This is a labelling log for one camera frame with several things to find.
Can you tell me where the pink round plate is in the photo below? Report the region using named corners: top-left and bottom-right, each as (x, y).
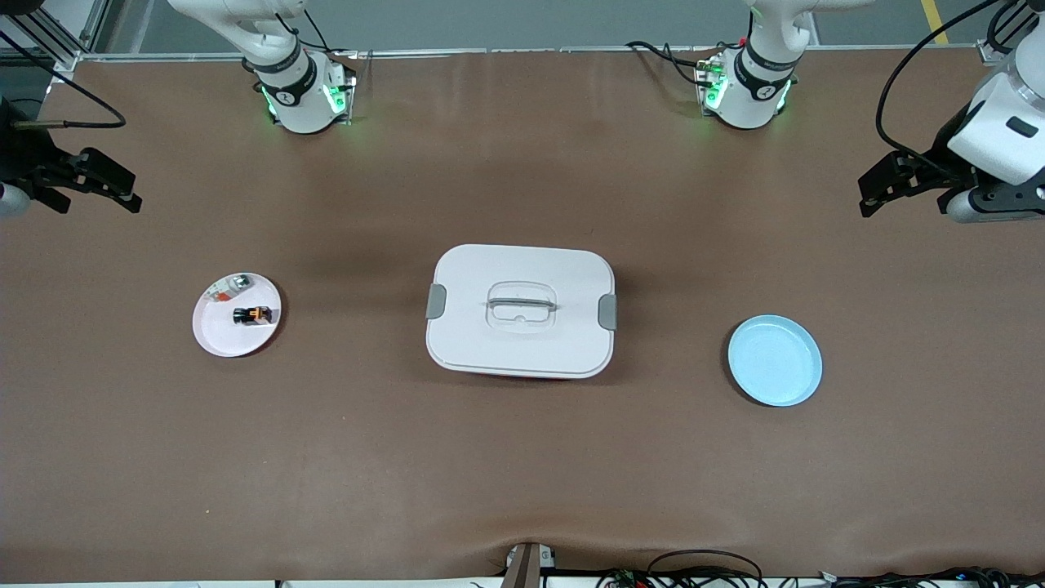
top-left (192, 272), bottom-right (283, 359)

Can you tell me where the light blue round plate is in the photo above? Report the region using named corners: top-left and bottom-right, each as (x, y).
top-left (727, 314), bottom-right (824, 408)

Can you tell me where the white lidded storage box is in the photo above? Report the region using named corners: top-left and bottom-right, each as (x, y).
top-left (425, 243), bottom-right (619, 381)

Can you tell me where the tangled black cable bundle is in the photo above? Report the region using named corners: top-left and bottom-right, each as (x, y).
top-left (816, 565), bottom-right (1045, 588)

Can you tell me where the looped black cable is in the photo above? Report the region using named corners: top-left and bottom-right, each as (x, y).
top-left (647, 549), bottom-right (765, 588)

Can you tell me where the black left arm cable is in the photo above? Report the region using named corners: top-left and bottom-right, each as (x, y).
top-left (875, 0), bottom-right (1009, 179)

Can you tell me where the grey box lid handle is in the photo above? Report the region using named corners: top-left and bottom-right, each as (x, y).
top-left (487, 297), bottom-right (558, 316)

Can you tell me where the black cable at arm base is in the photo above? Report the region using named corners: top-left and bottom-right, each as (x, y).
top-left (625, 39), bottom-right (718, 92)

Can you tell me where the silver table edge rail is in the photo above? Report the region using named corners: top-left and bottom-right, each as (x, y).
top-left (78, 45), bottom-right (981, 62)

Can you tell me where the grey metal table bracket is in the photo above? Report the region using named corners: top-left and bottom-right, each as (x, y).
top-left (501, 541), bottom-right (557, 588)

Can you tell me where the aluminium frame post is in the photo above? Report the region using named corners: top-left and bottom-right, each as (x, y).
top-left (0, 0), bottom-right (112, 76)
top-left (976, 0), bottom-right (1031, 66)

